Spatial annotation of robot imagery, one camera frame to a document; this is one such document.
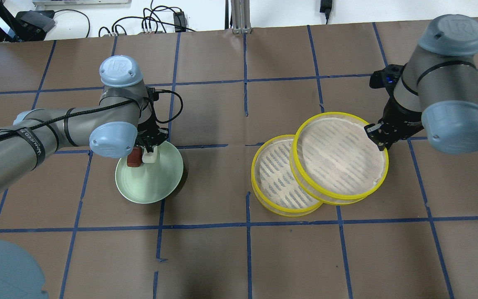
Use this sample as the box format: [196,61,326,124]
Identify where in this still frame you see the white bun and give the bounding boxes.
[141,146,159,164]

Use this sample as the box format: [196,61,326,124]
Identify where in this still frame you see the black cables on back table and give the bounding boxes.
[98,0,196,38]

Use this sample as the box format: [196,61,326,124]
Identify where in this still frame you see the black power adapter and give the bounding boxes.
[173,11,187,30]

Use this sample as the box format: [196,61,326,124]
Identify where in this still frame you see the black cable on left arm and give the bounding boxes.
[0,88,184,151]

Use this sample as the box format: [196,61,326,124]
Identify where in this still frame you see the aluminium frame post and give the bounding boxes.
[231,0,252,34]

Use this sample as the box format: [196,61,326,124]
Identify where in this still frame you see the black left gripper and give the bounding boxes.
[138,88,169,153]

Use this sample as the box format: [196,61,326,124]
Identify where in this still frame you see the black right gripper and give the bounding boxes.
[364,97,424,151]

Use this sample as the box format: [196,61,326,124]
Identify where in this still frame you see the light green bowl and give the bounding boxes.
[115,141,184,204]

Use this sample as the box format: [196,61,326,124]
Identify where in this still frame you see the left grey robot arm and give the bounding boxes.
[0,55,169,193]

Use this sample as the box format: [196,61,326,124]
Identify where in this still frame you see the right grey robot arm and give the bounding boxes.
[364,15,478,154]

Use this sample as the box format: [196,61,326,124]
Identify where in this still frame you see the yellow steamer layer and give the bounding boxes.
[250,135,323,217]
[290,112,389,206]

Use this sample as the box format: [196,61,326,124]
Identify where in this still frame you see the black plug top right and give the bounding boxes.
[319,0,333,23]

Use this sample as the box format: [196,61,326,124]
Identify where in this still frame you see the black device top left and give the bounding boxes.
[0,0,55,42]

